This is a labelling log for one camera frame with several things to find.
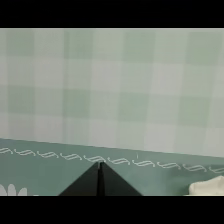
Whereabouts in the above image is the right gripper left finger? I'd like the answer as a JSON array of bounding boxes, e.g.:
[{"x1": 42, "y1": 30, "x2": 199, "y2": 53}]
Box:
[{"x1": 59, "y1": 161, "x2": 101, "y2": 197}]

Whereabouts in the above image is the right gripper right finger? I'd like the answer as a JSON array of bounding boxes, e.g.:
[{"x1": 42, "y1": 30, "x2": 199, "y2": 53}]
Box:
[{"x1": 99, "y1": 161, "x2": 143, "y2": 197}]

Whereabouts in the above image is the cream white garment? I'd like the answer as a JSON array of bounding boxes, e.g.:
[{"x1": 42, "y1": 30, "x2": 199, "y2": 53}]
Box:
[{"x1": 188, "y1": 175, "x2": 224, "y2": 197}]

